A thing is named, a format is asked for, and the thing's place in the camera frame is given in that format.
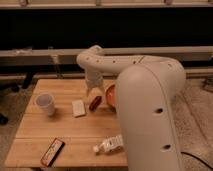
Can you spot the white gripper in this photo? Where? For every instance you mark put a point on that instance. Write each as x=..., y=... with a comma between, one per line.
x=93, y=79

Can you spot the white sponge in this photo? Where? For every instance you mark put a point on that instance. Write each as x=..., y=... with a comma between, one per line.
x=78, y=108

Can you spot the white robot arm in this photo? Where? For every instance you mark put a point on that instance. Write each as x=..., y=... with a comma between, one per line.
x=144, y=88

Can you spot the orange ceramic bowl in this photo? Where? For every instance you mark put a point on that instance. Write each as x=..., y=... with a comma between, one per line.
x=110, y=96

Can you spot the red brown snack bar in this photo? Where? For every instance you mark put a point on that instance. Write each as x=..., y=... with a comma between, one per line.
x=95, y=103

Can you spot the wooden table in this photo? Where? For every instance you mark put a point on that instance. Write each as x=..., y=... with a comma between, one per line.
x=37, y=131

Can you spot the black orange rectangular box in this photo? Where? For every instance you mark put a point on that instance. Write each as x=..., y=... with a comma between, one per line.
x=52, y=152

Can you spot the grey metal rail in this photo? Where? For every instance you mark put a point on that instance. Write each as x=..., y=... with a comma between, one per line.
x=28, y=57

